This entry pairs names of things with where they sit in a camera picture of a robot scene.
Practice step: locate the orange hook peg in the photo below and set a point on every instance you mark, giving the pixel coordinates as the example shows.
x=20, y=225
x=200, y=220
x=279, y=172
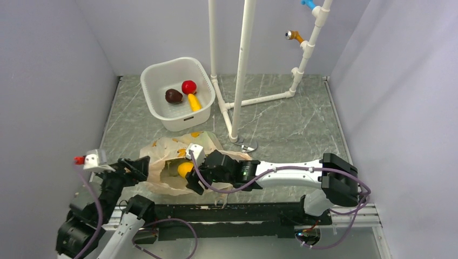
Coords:
x=293, y=35

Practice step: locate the translucent orange plastic bag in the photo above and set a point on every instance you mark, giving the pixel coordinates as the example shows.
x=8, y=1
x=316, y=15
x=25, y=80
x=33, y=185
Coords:
x=167, y=153

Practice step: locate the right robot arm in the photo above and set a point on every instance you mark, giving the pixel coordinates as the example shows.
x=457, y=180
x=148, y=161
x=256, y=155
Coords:
x=334, y=181

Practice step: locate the white plastic basket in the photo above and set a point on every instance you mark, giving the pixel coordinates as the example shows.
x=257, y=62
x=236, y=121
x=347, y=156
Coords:
x=158, y=78

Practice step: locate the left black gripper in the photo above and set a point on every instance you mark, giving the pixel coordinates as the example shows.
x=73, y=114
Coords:
x=139, y=168

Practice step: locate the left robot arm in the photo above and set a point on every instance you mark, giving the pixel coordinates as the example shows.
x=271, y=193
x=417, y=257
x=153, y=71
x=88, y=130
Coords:
x=82, y=230

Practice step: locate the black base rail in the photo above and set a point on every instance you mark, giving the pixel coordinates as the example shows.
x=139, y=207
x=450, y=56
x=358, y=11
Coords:
x=172, y=222

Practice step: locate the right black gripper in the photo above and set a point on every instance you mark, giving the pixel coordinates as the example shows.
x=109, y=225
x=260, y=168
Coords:
x=193, y=183

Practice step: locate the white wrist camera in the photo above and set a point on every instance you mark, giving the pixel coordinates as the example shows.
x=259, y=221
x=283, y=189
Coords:
x=93, y=161
x=197, y=152

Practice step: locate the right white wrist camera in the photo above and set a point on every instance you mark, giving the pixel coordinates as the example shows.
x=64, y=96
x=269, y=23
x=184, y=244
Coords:
x=197, y=152

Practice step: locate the yellow fake lemon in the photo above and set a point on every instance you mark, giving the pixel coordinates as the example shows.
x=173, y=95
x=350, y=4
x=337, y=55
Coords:
x=184, y=168

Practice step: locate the blue hook peg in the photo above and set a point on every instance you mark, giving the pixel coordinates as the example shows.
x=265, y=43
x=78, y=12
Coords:
x=309, y=3

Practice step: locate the silver combination wrench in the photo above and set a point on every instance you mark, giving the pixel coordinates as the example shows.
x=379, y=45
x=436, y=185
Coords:
x=221, y=201

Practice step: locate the red fake apple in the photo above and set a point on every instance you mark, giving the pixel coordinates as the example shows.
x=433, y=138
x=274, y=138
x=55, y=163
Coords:
x=189, y=87

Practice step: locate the yellow fake corn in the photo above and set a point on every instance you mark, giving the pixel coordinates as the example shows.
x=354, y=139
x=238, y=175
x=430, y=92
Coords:
x=194, y=103

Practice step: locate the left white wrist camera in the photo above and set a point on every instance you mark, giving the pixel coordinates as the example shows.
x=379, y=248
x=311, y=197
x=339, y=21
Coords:
x=93, y=161

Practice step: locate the white PVC pipe frame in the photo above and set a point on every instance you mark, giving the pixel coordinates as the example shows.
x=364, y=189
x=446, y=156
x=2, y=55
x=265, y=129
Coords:
x=231, y=112

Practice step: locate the red-handled adjustable wrench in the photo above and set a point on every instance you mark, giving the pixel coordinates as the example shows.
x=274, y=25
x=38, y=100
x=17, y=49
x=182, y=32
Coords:
x=248, y=147

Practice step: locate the dark brown fake fruit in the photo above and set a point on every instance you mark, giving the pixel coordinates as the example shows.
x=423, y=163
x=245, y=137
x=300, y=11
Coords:
x=173, y=96

